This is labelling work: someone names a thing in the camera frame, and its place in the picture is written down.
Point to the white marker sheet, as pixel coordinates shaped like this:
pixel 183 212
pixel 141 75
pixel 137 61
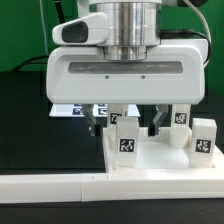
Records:
pixel 99 110

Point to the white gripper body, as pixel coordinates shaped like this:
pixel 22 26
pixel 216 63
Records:
pixel 171 74

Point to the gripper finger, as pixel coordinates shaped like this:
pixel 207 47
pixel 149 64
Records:
pixel 94 124
pixel 162 111

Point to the white square tabletop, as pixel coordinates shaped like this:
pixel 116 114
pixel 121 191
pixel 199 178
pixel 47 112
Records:
pixel 154 153

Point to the white L-shaped obstacle wall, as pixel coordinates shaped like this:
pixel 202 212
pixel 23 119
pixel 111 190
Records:
pixel 105 187

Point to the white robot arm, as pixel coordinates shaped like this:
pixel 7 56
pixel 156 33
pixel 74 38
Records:
pixel 116 53

